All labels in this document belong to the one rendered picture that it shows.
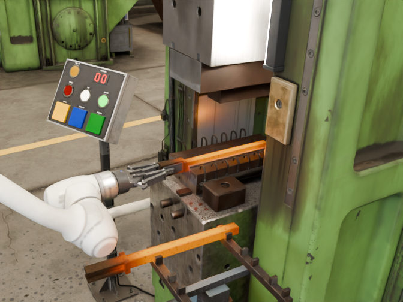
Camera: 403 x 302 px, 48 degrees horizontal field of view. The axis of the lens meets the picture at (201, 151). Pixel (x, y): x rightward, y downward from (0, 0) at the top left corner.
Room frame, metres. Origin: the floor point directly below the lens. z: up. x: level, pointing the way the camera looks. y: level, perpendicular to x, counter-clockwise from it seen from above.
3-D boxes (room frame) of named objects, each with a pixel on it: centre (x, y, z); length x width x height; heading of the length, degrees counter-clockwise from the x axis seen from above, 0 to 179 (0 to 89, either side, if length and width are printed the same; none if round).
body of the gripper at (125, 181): (1.24, 0.23, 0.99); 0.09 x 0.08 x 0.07; 122
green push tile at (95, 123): (1.64, 0.42, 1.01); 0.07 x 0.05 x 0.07; 58
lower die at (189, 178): (1.49, -0.11, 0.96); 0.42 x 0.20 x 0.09; 123
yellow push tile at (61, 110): (1.75, 0.59, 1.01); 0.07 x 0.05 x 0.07; 58
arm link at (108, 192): (1.20, 0.29, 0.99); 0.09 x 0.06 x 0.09; 32
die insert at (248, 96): (1.49, -0.16, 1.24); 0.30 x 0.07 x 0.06; 123
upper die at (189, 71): (1.49, -0.11, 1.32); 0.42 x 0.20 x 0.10; 123
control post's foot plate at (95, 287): (1.80, 0.43, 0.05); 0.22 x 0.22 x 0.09; 33
